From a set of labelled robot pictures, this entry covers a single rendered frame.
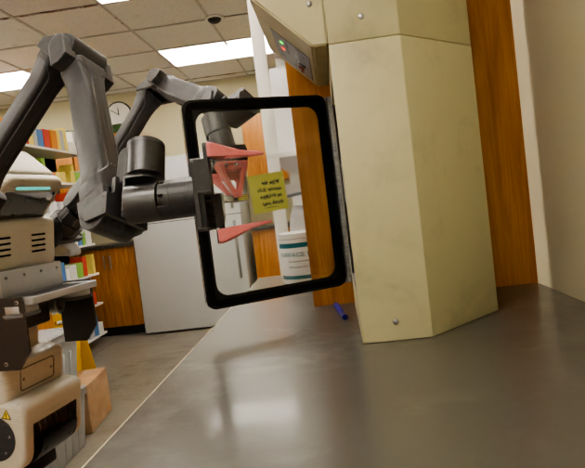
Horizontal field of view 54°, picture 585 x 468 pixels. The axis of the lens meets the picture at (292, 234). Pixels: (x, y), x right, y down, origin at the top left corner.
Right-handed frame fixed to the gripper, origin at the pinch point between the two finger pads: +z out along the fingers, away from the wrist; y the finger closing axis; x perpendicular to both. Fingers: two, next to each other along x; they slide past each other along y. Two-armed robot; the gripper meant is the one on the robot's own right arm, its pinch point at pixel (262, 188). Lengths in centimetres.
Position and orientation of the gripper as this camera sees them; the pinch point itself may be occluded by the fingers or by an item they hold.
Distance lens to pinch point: 82.6
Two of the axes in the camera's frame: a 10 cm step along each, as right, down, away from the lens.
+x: 0.7, -0.5, 10.0
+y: -1.3, -9.9, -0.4
